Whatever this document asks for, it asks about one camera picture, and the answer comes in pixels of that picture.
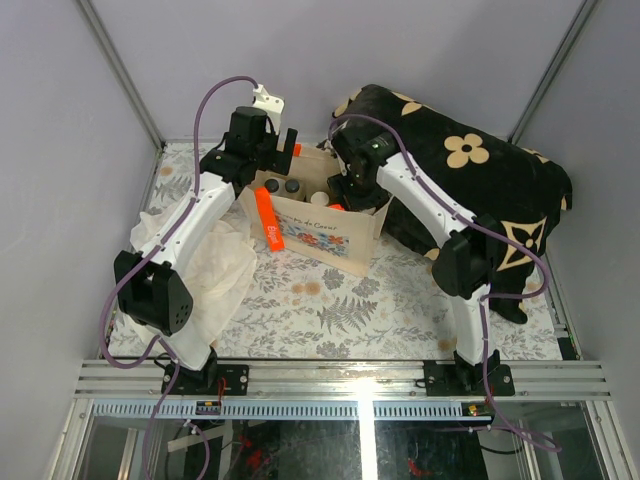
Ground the white crumpled cloth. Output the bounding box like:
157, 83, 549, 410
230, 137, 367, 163
109, 201, 257, 370

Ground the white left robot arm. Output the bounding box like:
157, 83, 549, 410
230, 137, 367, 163
114, 96, 297, 395

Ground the green bottle with cream cap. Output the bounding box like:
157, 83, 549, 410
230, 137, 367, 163
309, 191, 330, 207

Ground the clear bottle with black cap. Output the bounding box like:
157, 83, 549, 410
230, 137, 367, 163
264, 177, 285, 197

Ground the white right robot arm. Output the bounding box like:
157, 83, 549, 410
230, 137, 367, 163
328, 128, 500, 396

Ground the aluminium mounting rail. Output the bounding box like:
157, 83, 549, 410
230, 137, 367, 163
74, 359, 612, 402

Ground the beige canvas tote bag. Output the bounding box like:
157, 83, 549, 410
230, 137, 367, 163
239, 144, 388, 277

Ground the floral patterned table mat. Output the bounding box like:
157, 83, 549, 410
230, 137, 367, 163
102, 140, 564, 360

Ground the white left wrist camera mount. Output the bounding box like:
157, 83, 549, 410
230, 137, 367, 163
252, 84, 285, 123

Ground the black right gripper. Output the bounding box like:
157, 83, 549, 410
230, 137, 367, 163
327, 168, 391, 223

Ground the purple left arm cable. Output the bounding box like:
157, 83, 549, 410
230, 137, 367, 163
98, 75, 261, 369

